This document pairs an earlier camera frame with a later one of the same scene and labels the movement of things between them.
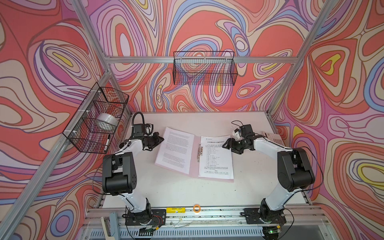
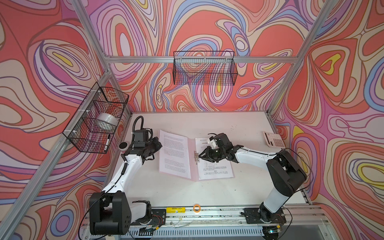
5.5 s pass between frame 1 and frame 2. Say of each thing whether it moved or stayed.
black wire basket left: stayed
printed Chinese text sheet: stayed
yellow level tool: stayed
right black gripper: moved
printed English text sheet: moved
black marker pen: stayed
